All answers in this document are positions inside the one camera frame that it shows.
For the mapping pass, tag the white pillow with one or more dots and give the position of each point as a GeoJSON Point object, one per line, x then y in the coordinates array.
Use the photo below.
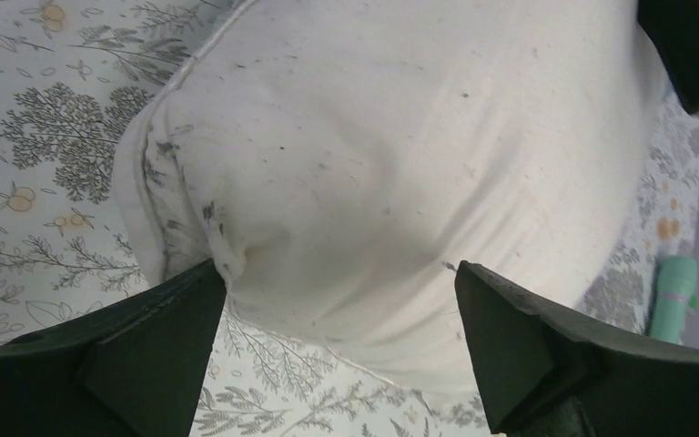
{"type": "Point", "coordinates": [338, 159]}

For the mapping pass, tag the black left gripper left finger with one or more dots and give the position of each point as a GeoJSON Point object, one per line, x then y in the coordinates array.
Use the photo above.
{"type": "Point", "coordinates": [133, 368]}

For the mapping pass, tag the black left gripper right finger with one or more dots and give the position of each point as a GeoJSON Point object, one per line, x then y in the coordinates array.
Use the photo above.
{"type": "Point", "coordinates": [543, 369]}

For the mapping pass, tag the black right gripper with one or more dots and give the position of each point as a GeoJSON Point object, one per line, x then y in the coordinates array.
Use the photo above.
{"type": "Point", "coordinates": [673, 27]}

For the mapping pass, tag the teal green cylindrical tool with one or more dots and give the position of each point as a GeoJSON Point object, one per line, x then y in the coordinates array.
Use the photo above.
{"type": "Point", "coordinates": [674, 295]}

